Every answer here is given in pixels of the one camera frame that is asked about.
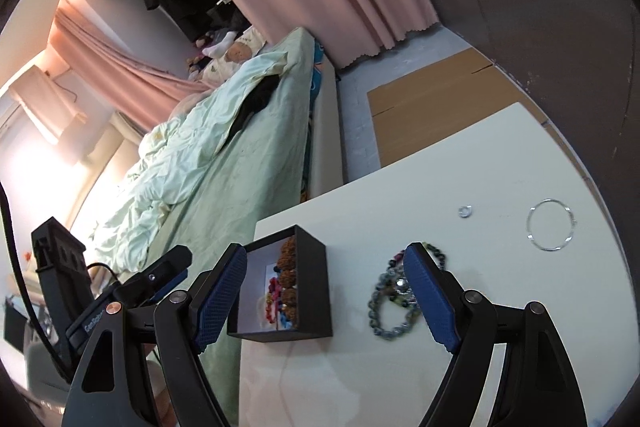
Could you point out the white air conditioner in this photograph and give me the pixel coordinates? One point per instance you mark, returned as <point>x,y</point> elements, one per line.
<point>45,102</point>

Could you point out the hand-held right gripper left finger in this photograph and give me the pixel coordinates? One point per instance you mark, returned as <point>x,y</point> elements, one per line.
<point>220,302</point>

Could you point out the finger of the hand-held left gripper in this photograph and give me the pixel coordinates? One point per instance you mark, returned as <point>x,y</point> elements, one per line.
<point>160,269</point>

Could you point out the bed with green sheet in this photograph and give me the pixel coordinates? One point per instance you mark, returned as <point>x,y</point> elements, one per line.
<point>260,167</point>

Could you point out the draped pink curtain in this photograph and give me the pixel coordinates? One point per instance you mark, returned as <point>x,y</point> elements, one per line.
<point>125,72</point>

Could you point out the thin silver bangle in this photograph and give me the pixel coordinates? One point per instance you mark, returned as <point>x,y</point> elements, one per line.
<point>530,232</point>

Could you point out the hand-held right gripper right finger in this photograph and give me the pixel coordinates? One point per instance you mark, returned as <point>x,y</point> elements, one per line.
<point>430,297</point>

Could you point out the black cloth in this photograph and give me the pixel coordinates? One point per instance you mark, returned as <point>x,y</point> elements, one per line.
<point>252,104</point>

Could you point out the black jewelry box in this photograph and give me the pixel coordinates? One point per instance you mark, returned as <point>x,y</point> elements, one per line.
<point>312,287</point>

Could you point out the pile of plush toys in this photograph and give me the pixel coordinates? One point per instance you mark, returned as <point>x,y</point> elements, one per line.
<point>225,52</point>

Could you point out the brown cardboard sheet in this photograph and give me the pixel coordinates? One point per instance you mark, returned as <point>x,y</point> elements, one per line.
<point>440,107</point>

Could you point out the light green duvet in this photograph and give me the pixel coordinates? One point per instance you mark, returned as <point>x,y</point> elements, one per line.
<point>185,147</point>

